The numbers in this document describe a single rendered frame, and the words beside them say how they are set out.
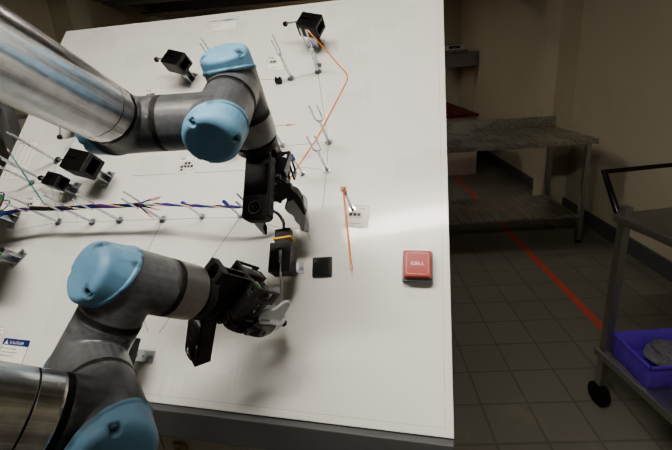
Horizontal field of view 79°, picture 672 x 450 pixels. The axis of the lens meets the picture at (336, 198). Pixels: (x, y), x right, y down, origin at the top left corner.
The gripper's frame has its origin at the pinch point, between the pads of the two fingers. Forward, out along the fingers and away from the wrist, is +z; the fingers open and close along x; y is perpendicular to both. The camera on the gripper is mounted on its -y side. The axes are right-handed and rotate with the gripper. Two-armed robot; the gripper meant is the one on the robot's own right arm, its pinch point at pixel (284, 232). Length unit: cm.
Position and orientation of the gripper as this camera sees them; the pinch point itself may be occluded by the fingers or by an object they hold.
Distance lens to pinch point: 80.4
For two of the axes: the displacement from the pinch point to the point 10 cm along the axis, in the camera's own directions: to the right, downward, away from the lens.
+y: 1.0, -6.6, 7.5
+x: -9.8, 0.8, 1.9
